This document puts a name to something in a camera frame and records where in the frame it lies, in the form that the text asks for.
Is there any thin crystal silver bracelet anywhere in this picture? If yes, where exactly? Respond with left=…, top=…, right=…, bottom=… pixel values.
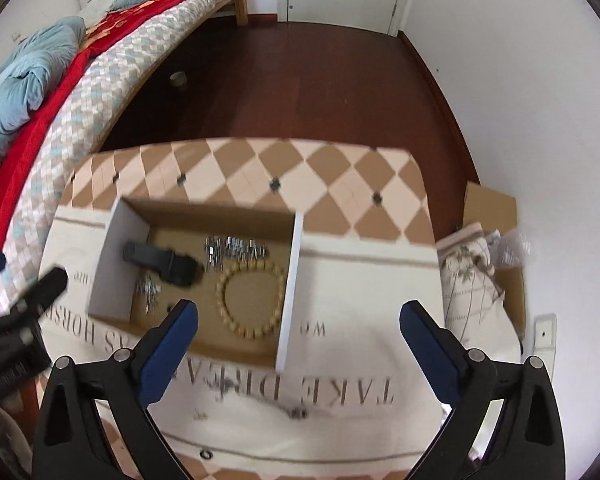
left=135, top=274, right=164, bottom=316

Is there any black smart band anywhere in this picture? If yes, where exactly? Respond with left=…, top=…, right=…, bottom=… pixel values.
left=122, top=242, right=204, bottom=288

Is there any thick silver chain bracelet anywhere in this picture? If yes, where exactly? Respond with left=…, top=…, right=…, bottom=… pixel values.
left=202, top=235, right=271, bottom=273

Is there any wooden bead bracelet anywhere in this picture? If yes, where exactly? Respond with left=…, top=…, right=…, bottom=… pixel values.
left=214, top=258, right=287, bottom=340

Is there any checkered bed mattress cover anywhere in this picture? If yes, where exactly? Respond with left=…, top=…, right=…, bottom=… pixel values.
left=0, top=0, right=232, bottom=314

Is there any white power strip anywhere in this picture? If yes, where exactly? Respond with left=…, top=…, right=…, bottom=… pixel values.
left=532, top=313, right=558, bottom=377

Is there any floral patterned cloth bag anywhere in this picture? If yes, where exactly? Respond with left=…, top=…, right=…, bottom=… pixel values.
left=436, top=222, right=521, bottom=363

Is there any printed checkered tablecloth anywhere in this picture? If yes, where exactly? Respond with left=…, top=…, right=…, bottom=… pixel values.
left=42, top=139, right=443, bottom=478

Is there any clear plastic wrap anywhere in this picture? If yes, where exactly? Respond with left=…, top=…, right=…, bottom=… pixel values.
left=486, top=229, right=534, bottom=269

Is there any blue duvet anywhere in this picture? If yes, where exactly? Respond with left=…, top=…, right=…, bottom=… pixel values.
left=0, top=0, right=156, bottom=168

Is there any white cardboard box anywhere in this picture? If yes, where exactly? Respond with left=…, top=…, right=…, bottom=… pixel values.
left=86, top=197, right=303, bottom=372

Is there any brown cardboard piece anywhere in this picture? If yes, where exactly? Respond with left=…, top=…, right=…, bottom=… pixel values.
left=464, top=182, right=527, bottom=339

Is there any small round floor object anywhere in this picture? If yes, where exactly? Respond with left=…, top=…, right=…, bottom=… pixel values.
left=169, top=70, right=188, bottom=88

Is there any red blanket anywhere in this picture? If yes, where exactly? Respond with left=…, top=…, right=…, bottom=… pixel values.
left=0, top=0, right=232, bottom=319

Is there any thin silver necklace with bead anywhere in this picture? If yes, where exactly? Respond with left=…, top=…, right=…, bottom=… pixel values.
left=199, top=378, right=311, bottom=421

